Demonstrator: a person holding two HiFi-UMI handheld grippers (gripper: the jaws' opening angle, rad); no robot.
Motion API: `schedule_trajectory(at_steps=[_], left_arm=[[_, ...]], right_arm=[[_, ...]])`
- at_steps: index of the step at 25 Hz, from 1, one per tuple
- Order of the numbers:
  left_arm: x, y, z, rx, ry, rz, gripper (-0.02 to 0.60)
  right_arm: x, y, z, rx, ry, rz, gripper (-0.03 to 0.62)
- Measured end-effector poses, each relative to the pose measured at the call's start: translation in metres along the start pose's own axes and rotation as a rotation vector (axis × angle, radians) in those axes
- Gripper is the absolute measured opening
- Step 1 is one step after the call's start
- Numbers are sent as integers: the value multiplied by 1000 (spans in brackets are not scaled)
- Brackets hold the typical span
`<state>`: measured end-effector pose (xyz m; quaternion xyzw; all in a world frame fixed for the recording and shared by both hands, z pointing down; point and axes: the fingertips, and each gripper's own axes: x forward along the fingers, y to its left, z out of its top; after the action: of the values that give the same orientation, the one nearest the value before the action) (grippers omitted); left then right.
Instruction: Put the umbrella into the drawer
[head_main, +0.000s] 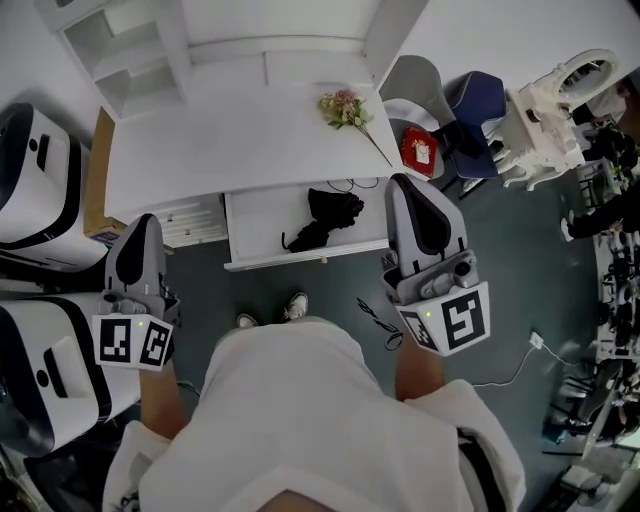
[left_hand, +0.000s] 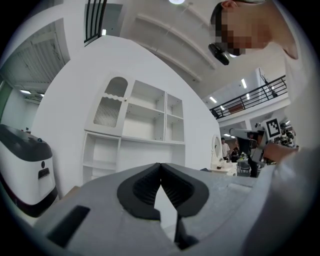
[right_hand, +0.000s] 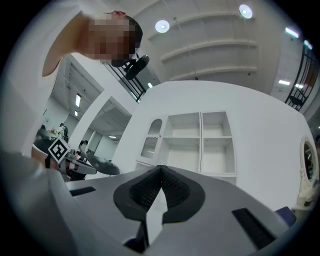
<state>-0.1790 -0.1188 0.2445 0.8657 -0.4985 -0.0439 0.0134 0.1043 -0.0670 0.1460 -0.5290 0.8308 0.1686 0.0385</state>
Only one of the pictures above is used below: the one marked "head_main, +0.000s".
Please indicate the blue chair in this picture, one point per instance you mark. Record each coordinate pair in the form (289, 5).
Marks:
(480, 100)

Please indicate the person's right white sneaker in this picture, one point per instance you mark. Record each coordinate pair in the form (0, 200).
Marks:
(296, 305)

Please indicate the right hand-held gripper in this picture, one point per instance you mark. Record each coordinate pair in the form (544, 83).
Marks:
(450, 320)

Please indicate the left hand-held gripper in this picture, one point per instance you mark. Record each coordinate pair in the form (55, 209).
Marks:
(132, 340)

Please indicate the rack of equipment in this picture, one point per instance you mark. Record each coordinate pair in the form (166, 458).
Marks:
(620, 300)

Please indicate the white and black machine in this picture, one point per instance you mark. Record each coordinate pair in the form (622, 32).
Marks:
(45, 370)
(35, 185)

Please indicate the person's left forearm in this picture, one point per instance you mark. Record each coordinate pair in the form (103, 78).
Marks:
(160, 400)

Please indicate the white dressing table with mirror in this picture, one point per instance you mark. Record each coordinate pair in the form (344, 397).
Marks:
(540, 130)

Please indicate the black folding umbrella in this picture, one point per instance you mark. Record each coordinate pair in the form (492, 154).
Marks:
(330, 210)

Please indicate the white desk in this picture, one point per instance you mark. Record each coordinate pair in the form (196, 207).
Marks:
(225, 140)

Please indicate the pink flower bouquet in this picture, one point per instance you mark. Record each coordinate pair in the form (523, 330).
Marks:
(345, 110)

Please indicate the person's white shirt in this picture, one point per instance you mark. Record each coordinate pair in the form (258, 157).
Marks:
(300, 425)

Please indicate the red packet on chair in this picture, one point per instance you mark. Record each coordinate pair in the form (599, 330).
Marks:
(419, 150)

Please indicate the grey chair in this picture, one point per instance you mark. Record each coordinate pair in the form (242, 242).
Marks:
(415, 80)

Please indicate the person's left white sneaker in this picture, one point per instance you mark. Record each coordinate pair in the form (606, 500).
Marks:
(247, 321)

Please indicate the person's white sneaker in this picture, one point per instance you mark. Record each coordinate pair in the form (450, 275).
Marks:
(296, 305)
(247, 321)

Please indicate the brown cardboard box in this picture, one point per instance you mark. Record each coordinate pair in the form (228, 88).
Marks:
(97, 190)

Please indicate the person's right forearm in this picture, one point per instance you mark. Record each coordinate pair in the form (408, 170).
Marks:
(417, 370)

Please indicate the white drawer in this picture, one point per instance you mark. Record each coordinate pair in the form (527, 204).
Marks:
(260, 225)

